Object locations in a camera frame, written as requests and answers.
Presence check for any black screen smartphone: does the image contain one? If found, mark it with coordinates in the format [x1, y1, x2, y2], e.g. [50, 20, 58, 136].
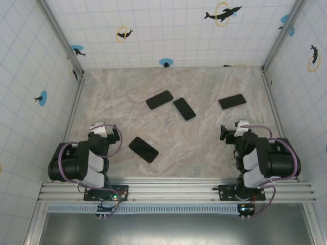
[146, 90, 174, 111]
[173, 97, 197, 123]
[128, 136, 159, 164]
[218, 93, 247, 111]

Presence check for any small black controller board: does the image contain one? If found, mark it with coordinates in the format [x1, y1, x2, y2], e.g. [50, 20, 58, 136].
[96, 204, 115, 219]
[237, 203, 256, 219]

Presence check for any grey metal panel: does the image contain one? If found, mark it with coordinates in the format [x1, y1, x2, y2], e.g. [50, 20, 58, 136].
[40, 212, 315, 245]

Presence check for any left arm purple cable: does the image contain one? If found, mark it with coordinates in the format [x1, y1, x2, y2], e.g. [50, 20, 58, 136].
[58, 123, 123, 217]

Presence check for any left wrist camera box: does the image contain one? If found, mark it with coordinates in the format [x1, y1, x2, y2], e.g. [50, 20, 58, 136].
[89, 122, 108, 136]

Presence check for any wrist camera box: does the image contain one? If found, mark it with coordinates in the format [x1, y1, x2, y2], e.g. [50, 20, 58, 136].
[234, 120, 250, 137]
[89, 122, 108, 136]

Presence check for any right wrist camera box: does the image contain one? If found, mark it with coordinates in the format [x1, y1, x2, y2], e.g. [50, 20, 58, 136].
[234, 120, 250, 137]

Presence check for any aluminium side rail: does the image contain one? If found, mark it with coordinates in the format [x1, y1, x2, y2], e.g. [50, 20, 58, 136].
[61, 75, 86, 146]
[262, 70, 289, 143]

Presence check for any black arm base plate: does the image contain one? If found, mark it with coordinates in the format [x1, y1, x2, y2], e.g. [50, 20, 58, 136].
[83, 184, 130, 202]
[212, 184, 266, 202]

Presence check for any aluminium mounting rail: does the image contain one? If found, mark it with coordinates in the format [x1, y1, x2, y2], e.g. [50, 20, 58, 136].
[37, 178, 318, 204]

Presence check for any white slotted cable duct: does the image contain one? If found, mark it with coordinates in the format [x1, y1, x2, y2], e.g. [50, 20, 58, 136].
[47, 203, 256, 214]

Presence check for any aluminium corner post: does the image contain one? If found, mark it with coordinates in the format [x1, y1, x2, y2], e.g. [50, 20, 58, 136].
[35, 0, 85, 77]
[261, 0, 309, 72]

